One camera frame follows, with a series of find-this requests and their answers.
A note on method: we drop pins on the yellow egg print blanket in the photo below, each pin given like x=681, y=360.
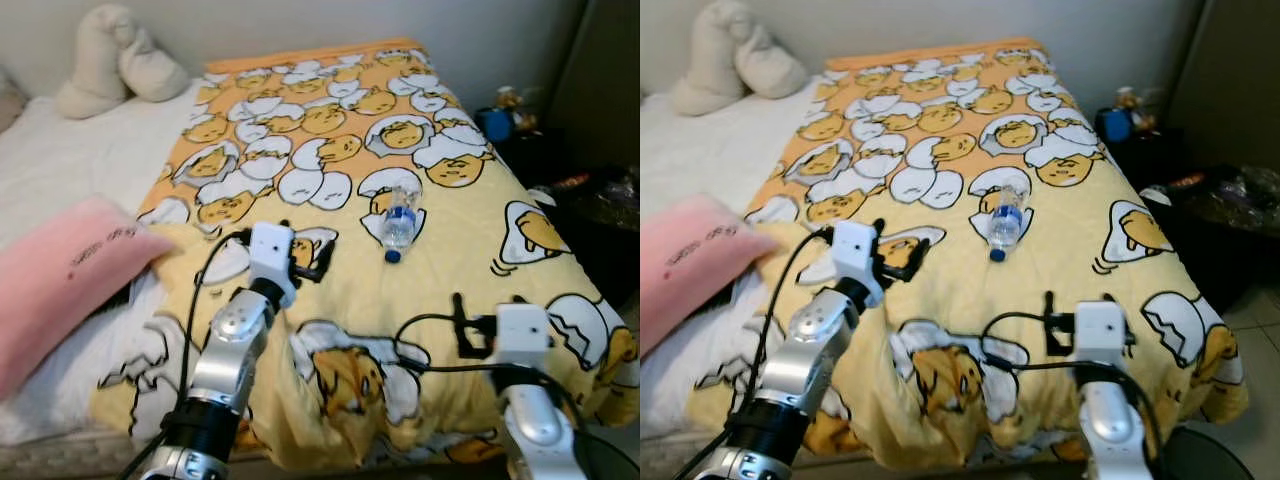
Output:
x=1050, y=270
x=450, y=280

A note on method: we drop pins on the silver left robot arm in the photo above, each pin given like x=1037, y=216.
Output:
x=815, y=345
x=235, y=340

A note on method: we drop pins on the crinkled clear plastic bag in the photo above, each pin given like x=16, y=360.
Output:
x=610, y=195
x=1235, y=195

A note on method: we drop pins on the brown plush toy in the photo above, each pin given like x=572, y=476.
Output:
x=517, y=105
x=1137, y=105

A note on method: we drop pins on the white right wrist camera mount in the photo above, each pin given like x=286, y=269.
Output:
x=522, y=335
x=1103, y=333

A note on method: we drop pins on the large black bag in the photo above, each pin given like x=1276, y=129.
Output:
x=600, y=260
x=1220, y=260

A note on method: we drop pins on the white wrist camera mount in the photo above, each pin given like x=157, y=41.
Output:
x=522, y=335
x=858, y=250
x=270, y=250
x=1103, y=333

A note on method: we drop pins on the pink pillow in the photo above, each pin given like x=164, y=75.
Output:
x=60, y=280
x=690, y=260

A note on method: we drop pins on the blue box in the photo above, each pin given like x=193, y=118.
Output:
x=1113, y=124
x=493, y=124

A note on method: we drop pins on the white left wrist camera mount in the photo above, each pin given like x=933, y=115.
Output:
x=858, y=250
x=270, y=250

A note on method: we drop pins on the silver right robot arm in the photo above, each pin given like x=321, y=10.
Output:
x=535, y=425
x=1105, y=430

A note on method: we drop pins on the grey quilted mattress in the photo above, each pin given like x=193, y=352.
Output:
x=60, y=457
x=690, y=460

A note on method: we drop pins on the clear bottle with blue cap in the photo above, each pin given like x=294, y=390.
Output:
x=400, y=225
x=1005, y=225

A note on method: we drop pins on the grey wardrobe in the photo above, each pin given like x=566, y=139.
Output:
x=1225, y=80
x=600, y=80

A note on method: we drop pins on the white quilted bed sheet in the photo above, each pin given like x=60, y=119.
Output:
x=720, y=150
x=70, y=160

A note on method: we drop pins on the black fabric bag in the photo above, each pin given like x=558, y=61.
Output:
x=1155, y=160
x=540, y=160

